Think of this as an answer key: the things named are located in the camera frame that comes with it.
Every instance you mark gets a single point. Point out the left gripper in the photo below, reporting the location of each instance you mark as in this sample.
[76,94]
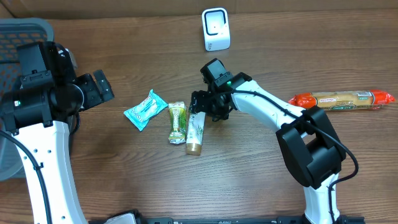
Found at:
[89,82]

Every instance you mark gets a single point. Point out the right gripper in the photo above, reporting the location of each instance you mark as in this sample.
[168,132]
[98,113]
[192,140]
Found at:
[202,104]

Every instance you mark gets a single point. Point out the white cream tube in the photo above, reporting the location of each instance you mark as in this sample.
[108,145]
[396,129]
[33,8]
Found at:
[195,130]

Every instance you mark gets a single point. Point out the green snack packet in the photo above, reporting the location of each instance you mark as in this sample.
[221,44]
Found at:
[177,111]

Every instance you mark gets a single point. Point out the teal wet wipes packet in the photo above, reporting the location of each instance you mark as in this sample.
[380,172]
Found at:
[141,114]

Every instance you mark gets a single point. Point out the orange spaghetti packet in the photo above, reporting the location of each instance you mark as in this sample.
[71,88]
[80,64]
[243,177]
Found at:
[343,100]

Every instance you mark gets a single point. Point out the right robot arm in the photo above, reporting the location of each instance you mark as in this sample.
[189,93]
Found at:
[310,147]

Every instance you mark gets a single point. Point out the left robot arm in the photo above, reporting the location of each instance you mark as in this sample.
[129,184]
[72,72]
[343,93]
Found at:
[36,121]

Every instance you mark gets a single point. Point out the white barcode scanner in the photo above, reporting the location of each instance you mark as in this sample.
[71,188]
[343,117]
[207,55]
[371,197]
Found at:
[216,29]

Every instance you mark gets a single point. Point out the grey plastic basket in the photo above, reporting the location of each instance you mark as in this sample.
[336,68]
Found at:
[15,33]

